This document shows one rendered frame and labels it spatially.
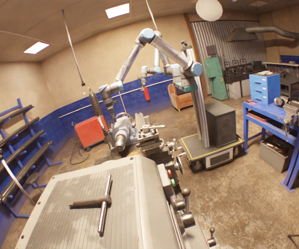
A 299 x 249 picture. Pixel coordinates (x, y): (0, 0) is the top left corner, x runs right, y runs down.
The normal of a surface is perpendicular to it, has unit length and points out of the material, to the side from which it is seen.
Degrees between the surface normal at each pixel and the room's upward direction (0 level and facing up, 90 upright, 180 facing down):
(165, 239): 45
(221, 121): 90
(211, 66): 90
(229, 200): 0
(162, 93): 90
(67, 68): 90
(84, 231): 0
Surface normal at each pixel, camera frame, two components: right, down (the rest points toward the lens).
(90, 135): 0.43, 0.22
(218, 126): 0.05, 0.36
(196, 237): 0.28, -0.91
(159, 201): 0.48, -0.84
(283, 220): -0.27, -0.89
